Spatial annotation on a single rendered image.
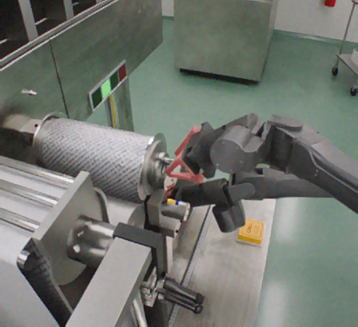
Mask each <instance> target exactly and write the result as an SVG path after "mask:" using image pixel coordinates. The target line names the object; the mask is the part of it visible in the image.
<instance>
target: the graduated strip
mask: <svg viewBox="0 0 358 327"><path fill-rule="evenodd" d="M214 206H215V205H209V207H208V209H207V212H206V215H205V219H204V221H203V223H202V226H201V229H200V231H199V234H198V236H197V240H196V242H195V245H194V247H193V251H192V253H191V256H190V259H189V262H188V265H187V267H186V270H185V273H184V276H183V278H182V280H181V285H182V286H184V287H187V288H188V287H189V282H190V279H191V276H192V274H193V271H194V268H195V265H196V263H197V259H198V256H199V253H200V250H201V246H202V243H203V241H204V240H205V236H206V234H207V231H208V228H209V224H210V222H211V218H212V215H213V212H212V208H213V207H214ZM180 308H181V307H180V306H179V305H176V304H173V306H172V308H171V310H170V313H169V327H174V325H175V322H176V320H177V316H178V314H179V311H180Z"/></svg>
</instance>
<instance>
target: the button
mask: <svg viewBox="0 0 358 327"><path fill-rule="evenodd" d="M264 229H265V223H264V222H262V221H257V220H254V219H251V218H250V219H248V218H246V219H245V226H244V227H241V229H240V232H239V233H238V237H237V239H238V240H242V241H250V242H252V243H256V244H258V245H260V244H261V239H262V234H263V232H264Z"/></svg>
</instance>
